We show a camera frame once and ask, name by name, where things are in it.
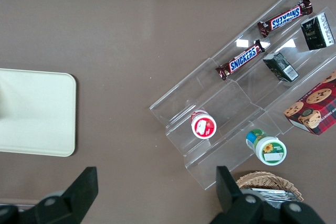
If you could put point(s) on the red lid yogurt cup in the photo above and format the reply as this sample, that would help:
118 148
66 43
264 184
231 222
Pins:
203 127

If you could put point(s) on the clear acrylic stepped stand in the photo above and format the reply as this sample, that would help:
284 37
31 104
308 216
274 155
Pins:
231 100

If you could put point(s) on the green lid yogurt cup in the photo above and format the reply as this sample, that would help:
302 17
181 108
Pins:
269 150

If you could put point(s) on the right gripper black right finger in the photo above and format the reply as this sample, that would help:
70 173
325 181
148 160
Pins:
236 208

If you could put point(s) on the beige plastic serving tray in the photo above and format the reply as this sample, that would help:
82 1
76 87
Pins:
39 113

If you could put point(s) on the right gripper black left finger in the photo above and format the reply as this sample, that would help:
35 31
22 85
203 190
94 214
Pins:
68 205

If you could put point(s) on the Snickers chocolate bar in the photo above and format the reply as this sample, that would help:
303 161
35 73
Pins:
284 17
240 60

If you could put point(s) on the red tartan cookie box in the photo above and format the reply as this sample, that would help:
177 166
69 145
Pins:
315 108

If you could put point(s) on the light wicker basket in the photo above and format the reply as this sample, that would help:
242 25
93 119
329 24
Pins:
262 179

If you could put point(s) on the small dark green carton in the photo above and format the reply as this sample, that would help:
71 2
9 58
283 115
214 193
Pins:
281 66
317 31

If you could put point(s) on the aluminium foil container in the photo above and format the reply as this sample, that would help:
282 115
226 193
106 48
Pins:
275 195

